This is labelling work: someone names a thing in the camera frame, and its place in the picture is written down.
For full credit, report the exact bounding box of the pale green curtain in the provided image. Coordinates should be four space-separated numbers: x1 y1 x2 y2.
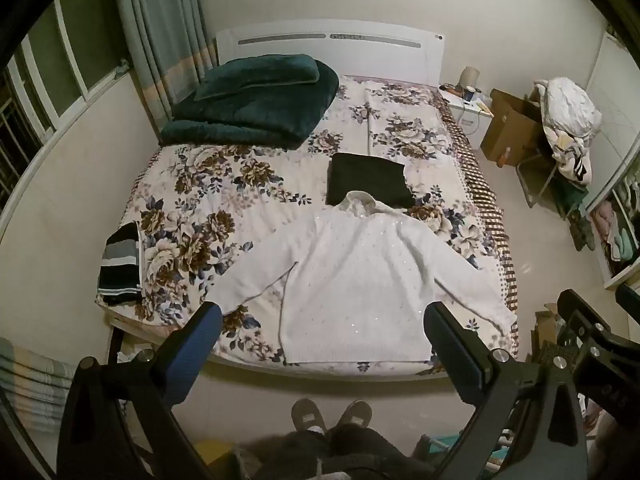
111 0 218 131

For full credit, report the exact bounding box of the striped folded garment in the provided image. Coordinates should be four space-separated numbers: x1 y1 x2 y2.
96 221 146 307

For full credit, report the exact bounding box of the dark green pillow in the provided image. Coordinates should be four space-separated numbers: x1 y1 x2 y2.
194 54 321 102

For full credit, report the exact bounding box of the person's left shoe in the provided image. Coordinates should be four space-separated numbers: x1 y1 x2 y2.
291 399 328 433

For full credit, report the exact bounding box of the white wardrobe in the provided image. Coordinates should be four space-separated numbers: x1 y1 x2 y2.
582 30 640 291

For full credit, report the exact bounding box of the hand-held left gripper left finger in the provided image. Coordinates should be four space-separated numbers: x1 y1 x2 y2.
57 301 223 480

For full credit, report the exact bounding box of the striped pastel cloth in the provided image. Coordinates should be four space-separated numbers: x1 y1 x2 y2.
0 337 76 441

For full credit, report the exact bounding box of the floral bed sheet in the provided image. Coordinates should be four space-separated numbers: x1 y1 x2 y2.
95 74 521 376

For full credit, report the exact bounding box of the large cardboard box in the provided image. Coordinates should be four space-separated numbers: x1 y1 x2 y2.
480 88 548 168

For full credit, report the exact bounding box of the white knit sweater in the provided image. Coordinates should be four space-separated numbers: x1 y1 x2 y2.
212 191 518 365

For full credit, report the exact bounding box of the small cardboard box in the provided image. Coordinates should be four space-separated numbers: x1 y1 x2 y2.
530 302 566 356

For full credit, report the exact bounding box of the black folded garment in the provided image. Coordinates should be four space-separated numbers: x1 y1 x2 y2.
325 152 416 208

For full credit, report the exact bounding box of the person's dark clothing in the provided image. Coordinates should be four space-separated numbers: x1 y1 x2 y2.
235 422 436 480

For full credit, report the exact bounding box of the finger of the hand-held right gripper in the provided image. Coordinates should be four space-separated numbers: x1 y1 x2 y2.
615 284 640 311
557 289 608 336

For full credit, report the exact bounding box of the white nightstand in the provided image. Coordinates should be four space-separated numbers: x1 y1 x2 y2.
440 85 496 148

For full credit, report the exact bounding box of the dark green folded blanket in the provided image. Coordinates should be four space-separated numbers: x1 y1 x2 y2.
159 57 341 151

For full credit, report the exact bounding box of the person's right shoe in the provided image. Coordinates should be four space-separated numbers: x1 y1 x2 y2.
337 400 373 431

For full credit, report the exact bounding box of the metal frame chair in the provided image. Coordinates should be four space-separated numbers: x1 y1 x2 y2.
515 150 591 221

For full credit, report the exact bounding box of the white headboard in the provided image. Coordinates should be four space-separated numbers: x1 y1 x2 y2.
215 19 447 86

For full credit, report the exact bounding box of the window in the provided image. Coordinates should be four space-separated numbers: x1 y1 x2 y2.
0 0 133 211

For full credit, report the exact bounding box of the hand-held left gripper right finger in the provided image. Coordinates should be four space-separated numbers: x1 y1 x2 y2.
423 301 593 480

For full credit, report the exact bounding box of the person's shoe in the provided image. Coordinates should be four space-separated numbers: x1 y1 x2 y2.
291 399 328 433
337 400 373 431

